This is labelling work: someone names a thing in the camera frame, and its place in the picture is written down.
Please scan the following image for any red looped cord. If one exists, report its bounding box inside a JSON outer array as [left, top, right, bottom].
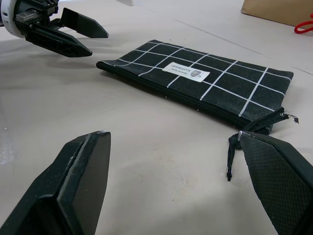
[[294, 20, 313, 34]]

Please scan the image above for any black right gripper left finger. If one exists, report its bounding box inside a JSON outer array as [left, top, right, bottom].
[[0, 131, 112, 235]]

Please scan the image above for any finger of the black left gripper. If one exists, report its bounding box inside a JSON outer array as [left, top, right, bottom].
[[50, 7, 109, 39], [24, 23, 93, 58]]

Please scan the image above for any brown cardboard box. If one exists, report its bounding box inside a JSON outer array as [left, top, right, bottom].
[[240, 0, 313, 27]]

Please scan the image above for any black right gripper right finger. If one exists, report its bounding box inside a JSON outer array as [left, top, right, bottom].
[[238, 130, 313, 235]]

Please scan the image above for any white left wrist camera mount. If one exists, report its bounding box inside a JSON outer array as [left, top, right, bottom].
[[0, 0, 25, 39]]

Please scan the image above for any black checked zipper pouch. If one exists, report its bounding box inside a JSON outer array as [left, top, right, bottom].
[[95, 39, 299, 182]]

